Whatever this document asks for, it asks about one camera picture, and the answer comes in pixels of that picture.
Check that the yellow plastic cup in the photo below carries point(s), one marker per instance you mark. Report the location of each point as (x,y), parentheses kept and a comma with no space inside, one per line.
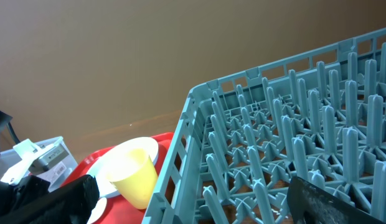
(133,174)

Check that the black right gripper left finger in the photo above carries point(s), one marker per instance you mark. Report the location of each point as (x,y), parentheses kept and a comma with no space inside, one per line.
(72,203)

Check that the grey dishwasher rack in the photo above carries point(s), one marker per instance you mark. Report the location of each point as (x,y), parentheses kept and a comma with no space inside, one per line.
(241,139)

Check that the light blue plate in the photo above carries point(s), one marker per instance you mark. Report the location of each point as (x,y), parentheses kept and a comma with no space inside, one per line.
(97,170)

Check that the blue plastic bowl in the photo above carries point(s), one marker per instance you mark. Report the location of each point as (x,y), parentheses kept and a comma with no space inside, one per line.
(98,211)

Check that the clear plastic waste bin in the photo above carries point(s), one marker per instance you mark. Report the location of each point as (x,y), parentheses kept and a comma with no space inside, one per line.
(59,168)

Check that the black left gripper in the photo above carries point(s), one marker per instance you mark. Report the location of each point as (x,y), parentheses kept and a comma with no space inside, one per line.
(27,190)

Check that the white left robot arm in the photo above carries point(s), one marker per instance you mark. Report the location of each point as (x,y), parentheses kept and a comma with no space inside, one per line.
(5,122)

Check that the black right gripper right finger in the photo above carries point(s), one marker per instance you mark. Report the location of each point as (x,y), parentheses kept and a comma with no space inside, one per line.
(310,204)

